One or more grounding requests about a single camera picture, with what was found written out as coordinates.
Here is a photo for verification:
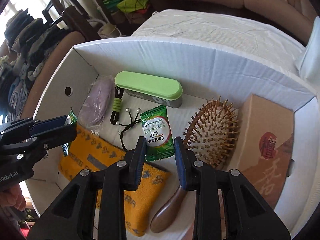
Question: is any orange knit sock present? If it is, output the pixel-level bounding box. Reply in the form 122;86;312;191
59;125;170;239

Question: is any purple item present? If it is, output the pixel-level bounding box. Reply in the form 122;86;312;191
78;76;114;133

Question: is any wooden bristle hairbrush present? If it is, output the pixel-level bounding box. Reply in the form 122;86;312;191
150;97;239;233

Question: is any black cord bracelet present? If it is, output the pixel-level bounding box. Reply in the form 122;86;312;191
114;107;143;153

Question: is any brown paper incense box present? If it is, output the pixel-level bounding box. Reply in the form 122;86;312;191
216;95;293;239

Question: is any green silicone case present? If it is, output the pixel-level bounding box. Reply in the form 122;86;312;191
109;70;184;126

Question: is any person's left hand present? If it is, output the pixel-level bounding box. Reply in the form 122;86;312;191
0;184;27;211

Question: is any white cardboard box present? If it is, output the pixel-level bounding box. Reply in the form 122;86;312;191
34;36;319;237

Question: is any white canvas bag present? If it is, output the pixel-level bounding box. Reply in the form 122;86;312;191
295;16;320;86

